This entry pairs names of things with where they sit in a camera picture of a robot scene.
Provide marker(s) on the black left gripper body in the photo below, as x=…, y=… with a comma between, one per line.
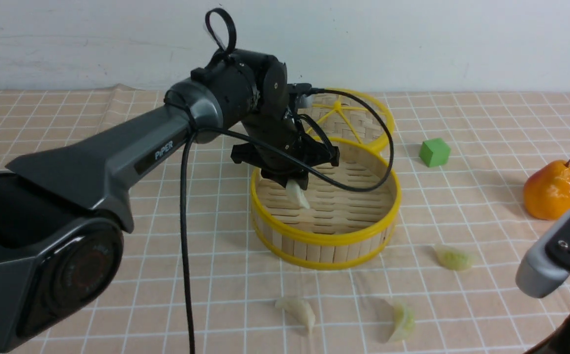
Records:
x=283, y=139

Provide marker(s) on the pale white dumpling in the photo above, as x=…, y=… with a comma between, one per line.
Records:
x=300, y=309

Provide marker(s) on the light green dumpling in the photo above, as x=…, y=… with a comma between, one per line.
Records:
x=453, y=258

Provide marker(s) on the greenish dumpling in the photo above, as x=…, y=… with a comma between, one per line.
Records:
x=404, y=322

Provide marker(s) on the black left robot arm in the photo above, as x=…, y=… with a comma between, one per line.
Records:
x=64, y=211

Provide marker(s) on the bamboo steamer lid yellow rim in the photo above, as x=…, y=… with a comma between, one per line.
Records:
x=344, y=117

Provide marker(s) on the bamboo steamer tray yellow rim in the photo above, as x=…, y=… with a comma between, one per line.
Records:
x=341, y=229

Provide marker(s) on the green cube block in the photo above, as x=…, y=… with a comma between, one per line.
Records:
x=434, y=152

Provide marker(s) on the checkered beige tablecloth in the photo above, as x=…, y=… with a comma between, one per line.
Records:
x=473, y=202

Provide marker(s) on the orange toy pear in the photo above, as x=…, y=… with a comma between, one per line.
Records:
x=546, y=193

